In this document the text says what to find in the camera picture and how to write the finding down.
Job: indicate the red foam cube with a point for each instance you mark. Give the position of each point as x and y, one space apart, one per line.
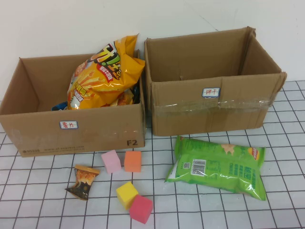
140 210

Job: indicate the small brown snack packet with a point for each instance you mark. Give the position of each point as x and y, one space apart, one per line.
83 181

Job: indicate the large yellow chip bag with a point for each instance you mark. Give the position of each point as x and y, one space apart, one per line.
102 78

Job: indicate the white label on F2 box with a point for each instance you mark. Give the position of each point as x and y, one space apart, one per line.
68 124

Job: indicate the cardboard box with clear tape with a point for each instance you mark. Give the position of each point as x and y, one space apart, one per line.
190 119

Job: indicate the white label on taped box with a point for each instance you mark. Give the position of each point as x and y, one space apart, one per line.
211 92

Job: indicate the yellow foam cube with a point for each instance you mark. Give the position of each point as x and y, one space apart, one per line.
126 194

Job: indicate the green chip bag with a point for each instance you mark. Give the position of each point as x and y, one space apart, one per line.
214 171

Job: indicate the blue snack packet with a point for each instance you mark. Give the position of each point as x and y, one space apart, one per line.
59 106

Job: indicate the cardboard box with F2 print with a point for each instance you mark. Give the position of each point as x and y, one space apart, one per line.
35 136

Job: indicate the small orange snack packet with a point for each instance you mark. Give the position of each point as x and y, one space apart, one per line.
122 100

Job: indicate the dark snack packet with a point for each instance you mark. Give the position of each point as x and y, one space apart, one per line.
136 94

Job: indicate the light pink foam cube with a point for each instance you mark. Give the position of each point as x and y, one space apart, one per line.
111 162

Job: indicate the orange foam cube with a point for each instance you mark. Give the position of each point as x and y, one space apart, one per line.
132 162

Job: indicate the clear tape strip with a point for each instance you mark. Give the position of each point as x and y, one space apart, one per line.
186 106

